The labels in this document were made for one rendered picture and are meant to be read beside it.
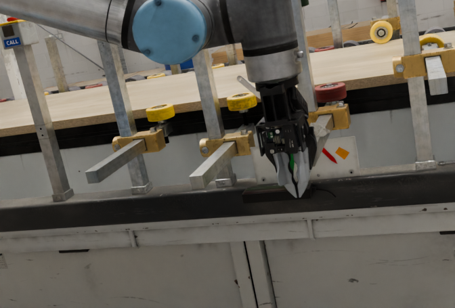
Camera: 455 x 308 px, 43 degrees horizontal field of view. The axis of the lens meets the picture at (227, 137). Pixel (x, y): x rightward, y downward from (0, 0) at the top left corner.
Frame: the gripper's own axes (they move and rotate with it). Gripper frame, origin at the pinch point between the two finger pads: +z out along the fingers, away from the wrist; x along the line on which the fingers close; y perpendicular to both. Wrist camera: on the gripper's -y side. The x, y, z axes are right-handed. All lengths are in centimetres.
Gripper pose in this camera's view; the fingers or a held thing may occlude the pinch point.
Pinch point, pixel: (297, 188)
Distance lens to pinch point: 101.2
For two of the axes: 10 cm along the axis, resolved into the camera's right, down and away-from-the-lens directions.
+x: 9.4, -1.1, -3.1
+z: 1.9, 9.5, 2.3
